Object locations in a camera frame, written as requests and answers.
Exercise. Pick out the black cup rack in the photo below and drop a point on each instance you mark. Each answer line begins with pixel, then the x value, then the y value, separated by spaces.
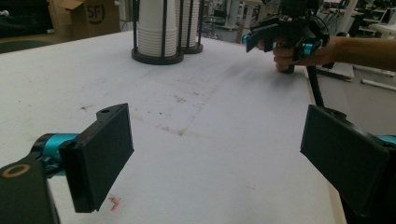
pixel 193 49

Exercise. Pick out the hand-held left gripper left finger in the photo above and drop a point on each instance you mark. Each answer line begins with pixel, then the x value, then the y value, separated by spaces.
pixel 96 155

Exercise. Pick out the white stand base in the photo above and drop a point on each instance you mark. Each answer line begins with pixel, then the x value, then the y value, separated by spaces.
pixel 339 72

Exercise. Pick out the white cup stack in holder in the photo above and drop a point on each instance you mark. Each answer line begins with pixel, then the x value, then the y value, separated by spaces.
pixel 157 59

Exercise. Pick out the white workbench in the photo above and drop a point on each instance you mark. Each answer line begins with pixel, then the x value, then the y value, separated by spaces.
pixel 386 29

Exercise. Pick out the white floor rail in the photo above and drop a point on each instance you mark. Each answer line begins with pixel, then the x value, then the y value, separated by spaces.
pixel 376 84

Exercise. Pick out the stack of white cups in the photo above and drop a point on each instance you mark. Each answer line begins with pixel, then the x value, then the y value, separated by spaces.
pixel 152 31
pixel 186 28

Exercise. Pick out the brown cardboard box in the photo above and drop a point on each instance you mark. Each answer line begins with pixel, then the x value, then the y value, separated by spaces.
pixel 77 21

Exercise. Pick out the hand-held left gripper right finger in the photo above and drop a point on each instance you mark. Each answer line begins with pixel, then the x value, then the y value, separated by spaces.
pixel 342 155

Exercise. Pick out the white post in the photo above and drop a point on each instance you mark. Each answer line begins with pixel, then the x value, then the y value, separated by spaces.
pixel 347 15

